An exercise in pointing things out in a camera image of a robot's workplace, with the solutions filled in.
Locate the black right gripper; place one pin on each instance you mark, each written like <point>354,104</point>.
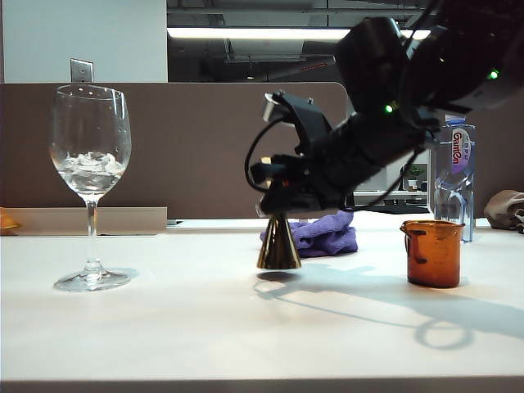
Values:
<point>360,155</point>

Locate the gold metal jigger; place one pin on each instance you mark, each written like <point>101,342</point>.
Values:
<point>279,245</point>

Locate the small amber measuring cup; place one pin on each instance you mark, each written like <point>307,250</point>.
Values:
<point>436,262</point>

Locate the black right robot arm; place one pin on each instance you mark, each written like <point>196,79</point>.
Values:
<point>368,61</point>

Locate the clear Ganten water bottle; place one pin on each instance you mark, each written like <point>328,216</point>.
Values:
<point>454,192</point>

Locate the clear wine glass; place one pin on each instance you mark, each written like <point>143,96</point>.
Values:
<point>91,221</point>

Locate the purple cloth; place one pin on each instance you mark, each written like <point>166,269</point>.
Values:
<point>327,241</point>

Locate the white background desk screen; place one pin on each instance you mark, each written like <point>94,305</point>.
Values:
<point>380,182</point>

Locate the white background desk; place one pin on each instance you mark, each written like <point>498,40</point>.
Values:
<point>393,195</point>

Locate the small green potted plant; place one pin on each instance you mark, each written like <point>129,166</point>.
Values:
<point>415,172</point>

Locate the brown desk partition panel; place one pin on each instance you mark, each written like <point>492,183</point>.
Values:
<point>163,155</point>
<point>499,163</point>

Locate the long ceiling light strip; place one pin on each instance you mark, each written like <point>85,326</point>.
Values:
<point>245,33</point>

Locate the brown fabric bag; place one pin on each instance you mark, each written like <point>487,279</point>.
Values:
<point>501,209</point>

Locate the small orange object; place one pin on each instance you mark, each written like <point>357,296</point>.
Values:
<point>6,221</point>

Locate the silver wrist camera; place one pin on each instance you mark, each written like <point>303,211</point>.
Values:
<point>273,107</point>

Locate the metal wall switch plate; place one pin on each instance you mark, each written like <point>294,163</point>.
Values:
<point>82,70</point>

